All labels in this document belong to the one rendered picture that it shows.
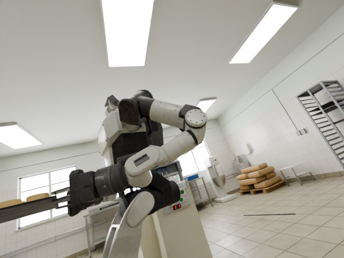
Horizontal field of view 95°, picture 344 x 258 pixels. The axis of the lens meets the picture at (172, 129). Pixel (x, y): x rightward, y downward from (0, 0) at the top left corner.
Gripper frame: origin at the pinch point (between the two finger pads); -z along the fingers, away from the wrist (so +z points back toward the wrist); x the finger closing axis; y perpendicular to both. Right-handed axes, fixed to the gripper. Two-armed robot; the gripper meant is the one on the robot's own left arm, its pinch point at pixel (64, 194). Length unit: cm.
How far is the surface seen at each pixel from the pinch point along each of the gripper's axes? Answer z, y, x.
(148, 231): -2, -157, -45
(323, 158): 400, -303, -50
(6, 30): -95, -80, 204
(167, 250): 19, -91, -49
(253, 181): 269, -405, -59
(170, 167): 44, -173, 18
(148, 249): -6, -157, -61
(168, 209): 27, -89, -22
